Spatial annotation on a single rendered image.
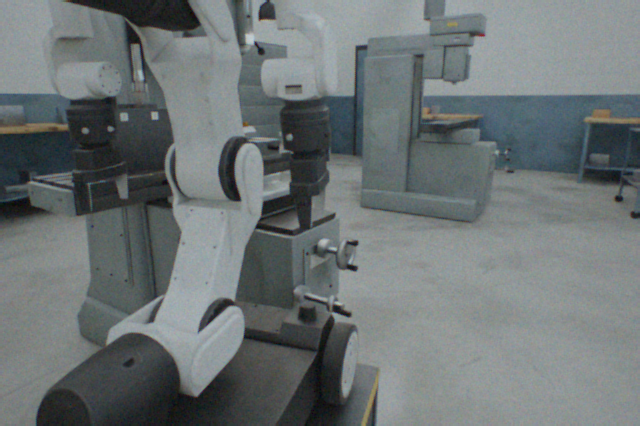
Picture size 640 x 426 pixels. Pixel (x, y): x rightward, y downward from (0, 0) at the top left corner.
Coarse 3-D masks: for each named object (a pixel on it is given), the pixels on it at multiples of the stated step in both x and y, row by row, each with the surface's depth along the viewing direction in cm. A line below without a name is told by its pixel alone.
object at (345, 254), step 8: (320, 240) 148; (328, 240) 148; (344, 240) 141; (352, 240) 141; (320, 248) 146; (328, 248) 147; (336, 248) 146; (344, 248) 143; (352, 248) 147; (320, 256) 148; (328, 256) 149; (336, 256) 140; (344, 256) 143; (352, 256) 148; (344, 264) 144
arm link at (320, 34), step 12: (276, 12) 67; (288, 12) 66; (300, 12) 66; (312, 12) 67; (276, 24) 69; (288, 24) 67; (300, 24) 66; (312, 24) 66; (324, 24) 67; (312, 36) 66; (324, 36) 66; (324, 48) 67; (324, 60) 67; (336, 60) 72; (324, 72) 68; (336, 72) 73; (324, 84) 69; (336, 84) 73
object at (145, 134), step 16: (128, 112) 123; (144, 112) 127; (160, 112) 131; (128, 128) 123; (144, 128) 127; (160, 128) 132; (128, 144) 124; (144, 144) 128; (160, 144) 133; (128, 160) 125; (144, 160) 129; (160, 160) 134
